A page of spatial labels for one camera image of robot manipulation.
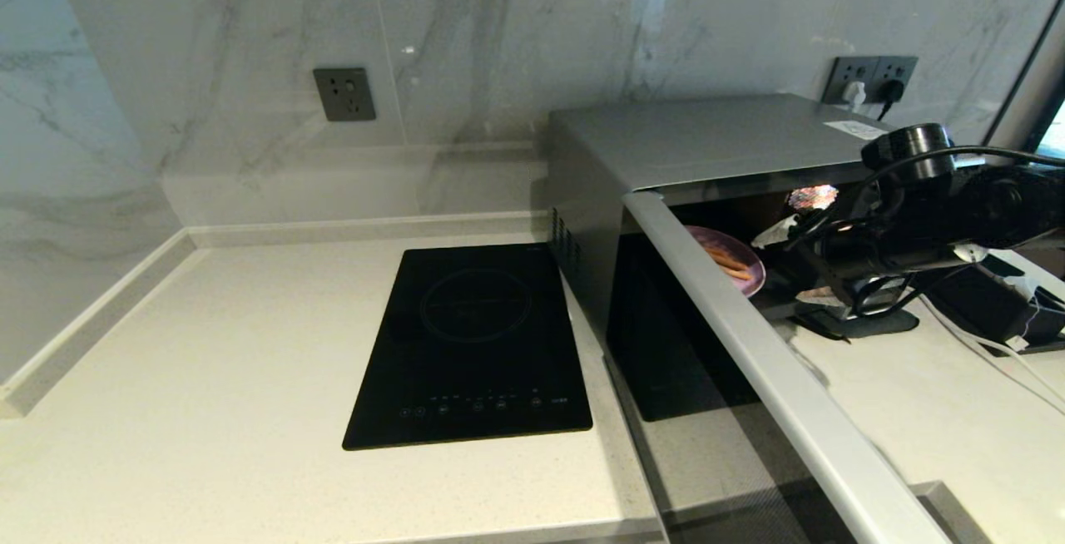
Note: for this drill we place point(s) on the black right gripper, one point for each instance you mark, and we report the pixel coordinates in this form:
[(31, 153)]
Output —
[(874, 261)]

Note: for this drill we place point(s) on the lilac plate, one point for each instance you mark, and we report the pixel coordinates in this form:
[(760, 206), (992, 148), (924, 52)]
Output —
[(749, 259)]

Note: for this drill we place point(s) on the french fry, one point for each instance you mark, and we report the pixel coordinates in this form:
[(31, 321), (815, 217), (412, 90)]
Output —
[(725, 262), (736, 274)]

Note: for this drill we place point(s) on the dark grey felt pad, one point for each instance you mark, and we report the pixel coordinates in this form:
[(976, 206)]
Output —
[(890, 326)]

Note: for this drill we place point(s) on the white paper sticker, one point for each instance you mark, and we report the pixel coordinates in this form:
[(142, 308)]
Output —
[(857, 130)]

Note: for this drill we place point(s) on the white power plug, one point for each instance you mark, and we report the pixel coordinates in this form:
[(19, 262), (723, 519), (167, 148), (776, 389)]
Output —
[(854, 96)]

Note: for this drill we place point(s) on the black power plug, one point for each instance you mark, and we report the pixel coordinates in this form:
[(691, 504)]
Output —
[(892, 91)]

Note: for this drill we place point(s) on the grey cabinet door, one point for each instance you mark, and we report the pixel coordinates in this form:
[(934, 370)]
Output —
[(940, 519)]

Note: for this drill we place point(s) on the black induction cooktop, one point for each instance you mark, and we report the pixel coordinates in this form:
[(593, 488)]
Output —
[(474, 344)]

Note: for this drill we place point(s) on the dark grey wall socket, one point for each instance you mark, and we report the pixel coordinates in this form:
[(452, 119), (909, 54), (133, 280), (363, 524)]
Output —
[(344, 94), (839, 70), (905, 68)]

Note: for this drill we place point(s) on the dark window frame post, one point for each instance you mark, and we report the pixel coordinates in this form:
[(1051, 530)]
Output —
[(1027, 103)]

